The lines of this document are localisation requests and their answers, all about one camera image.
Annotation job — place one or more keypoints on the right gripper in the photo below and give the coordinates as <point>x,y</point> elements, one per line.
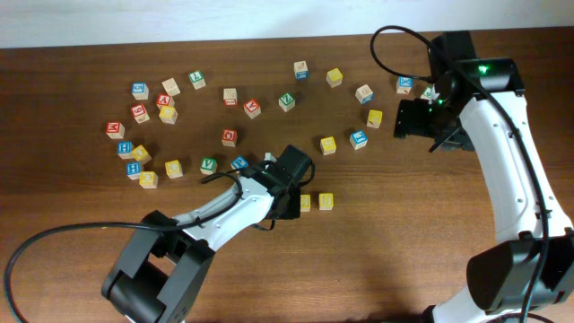
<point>409,120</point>

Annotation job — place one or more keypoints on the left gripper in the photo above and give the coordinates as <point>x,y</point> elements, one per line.
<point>293,210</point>

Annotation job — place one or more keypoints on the yellow S block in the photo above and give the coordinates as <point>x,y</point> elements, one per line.
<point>326,201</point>
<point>305,203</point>

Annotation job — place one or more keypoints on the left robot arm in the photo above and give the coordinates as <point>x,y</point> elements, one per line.
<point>164,264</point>

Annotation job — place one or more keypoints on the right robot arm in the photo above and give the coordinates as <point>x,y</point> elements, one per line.
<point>480,105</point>

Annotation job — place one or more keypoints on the green J block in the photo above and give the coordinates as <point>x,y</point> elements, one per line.
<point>429,93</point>

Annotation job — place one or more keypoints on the blue P block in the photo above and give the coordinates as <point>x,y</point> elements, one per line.
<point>239,162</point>

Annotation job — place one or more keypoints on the blue X block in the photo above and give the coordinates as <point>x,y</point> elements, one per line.
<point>404,85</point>

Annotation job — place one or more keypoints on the yellow umbrella block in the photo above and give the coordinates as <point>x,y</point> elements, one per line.
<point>328,145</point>

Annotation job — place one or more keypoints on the yellow block pencil side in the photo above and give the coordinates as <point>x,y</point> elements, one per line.
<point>374,118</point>

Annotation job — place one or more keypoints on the red Q block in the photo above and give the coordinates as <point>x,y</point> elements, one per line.
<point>229,137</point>

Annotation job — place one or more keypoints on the green Z block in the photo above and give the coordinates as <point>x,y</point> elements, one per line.
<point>287,102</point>

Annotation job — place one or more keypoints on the red A block centre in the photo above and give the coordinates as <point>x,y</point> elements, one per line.
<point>252,108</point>

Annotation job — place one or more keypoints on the red a block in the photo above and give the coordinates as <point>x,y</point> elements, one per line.
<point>165,100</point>
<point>252,108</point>

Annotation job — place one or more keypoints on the green V block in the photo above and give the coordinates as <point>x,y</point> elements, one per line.
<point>208,166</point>

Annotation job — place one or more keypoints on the blue D block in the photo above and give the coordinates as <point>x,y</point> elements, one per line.
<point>364,94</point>

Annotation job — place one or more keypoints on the blue I block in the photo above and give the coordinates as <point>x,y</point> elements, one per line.
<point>358,139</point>

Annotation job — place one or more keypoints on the red side plain block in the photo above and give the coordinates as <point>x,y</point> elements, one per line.
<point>230,96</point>

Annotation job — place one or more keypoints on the blue side block far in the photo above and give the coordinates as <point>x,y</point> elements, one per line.
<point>301,70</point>

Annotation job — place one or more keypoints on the yellow C block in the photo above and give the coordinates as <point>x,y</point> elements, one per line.
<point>174,169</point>

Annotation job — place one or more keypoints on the yellow top block far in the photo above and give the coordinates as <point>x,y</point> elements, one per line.
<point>334,77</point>

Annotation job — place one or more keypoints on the yellow block upper left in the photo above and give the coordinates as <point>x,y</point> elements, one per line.
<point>168,115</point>

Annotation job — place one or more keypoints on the green L block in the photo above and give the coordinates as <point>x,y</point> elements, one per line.
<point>197,79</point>

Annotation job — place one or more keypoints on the yellow O block lower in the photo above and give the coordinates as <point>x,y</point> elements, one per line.
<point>148,179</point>

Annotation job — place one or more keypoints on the yellow o block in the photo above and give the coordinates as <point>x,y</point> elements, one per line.
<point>141,155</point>
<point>148,179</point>

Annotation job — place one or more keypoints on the red A block left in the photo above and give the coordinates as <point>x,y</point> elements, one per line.
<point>165,100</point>

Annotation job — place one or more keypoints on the plain wooden block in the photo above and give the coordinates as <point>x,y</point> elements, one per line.
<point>170,86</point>

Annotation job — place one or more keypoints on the yellow O block upper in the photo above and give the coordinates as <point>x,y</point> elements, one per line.
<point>141,155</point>

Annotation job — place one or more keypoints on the blue plus block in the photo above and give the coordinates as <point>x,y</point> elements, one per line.
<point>134,170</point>

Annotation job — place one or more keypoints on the red 6 block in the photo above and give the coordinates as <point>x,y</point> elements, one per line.
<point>139,113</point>

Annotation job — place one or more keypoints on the blue H block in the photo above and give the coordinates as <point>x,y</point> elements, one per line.
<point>124,150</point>

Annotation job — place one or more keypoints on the blue S block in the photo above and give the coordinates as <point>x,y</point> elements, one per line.
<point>140,91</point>

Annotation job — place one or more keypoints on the red M block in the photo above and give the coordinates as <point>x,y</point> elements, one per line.
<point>115,130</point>

